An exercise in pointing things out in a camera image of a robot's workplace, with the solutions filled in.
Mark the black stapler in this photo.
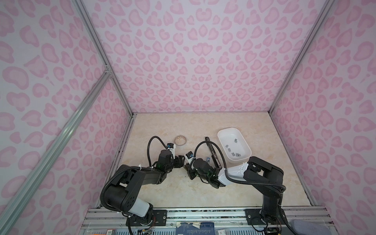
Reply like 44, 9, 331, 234
205, 137, 222, 168

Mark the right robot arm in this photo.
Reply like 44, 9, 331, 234
184, 156, 286, 224

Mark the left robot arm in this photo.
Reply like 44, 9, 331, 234
100, 149, 185, 221

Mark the clear tape roll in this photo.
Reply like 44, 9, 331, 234
174, 135, 187, 146

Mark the white plastic tray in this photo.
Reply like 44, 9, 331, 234
217, 127, 252, 163

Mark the grey cloth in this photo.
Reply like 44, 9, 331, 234
291, 219, 331, 235

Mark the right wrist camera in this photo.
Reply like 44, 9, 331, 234
185, 151, 194, 164

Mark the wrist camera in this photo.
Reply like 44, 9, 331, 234
185, 151, 194, 164
166, 143, 176, 159

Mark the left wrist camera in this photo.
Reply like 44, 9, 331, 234
166, 143, 176, 159

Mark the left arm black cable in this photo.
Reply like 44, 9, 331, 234
99, 136, 168, 212

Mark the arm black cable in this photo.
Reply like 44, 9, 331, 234
192, 140, 297, 235
99, 136, 168, 212

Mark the blue box on rail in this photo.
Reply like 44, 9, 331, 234
175, 222, 215, 235

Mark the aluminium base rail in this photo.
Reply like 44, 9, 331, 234
79, 206, 338, 235

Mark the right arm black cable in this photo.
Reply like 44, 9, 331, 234
192, 140, 297, 235

